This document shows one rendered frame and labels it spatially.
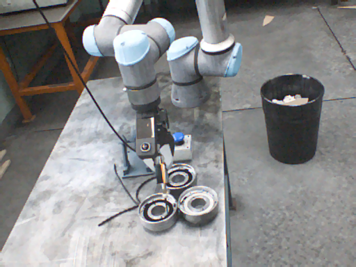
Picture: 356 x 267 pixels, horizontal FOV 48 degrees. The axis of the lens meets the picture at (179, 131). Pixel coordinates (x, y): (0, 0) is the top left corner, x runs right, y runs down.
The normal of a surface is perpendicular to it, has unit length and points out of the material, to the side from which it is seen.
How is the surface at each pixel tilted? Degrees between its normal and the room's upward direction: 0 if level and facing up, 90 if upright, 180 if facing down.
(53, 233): 0
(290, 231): 0
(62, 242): 0
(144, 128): 31
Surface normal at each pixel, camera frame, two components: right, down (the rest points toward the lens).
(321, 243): -0.17, -0.80
